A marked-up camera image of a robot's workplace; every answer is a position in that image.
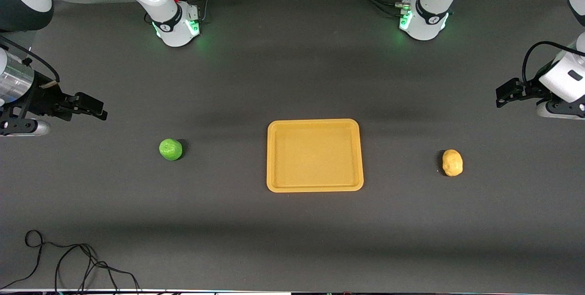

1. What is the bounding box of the green apple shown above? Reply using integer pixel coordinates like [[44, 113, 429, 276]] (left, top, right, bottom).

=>
[[159, 138, 183, 161]]

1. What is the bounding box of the yellow potato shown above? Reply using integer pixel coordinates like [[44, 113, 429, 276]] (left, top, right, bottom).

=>
[[441, 149, 464, 177]]

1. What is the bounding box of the yellow plastic tray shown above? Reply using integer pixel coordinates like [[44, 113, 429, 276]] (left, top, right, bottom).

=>
[[266, 118, 365, 193]]

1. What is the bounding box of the thin black loose table cable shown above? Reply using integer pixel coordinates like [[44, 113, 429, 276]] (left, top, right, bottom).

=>
[[0, 230, 141, 294]]

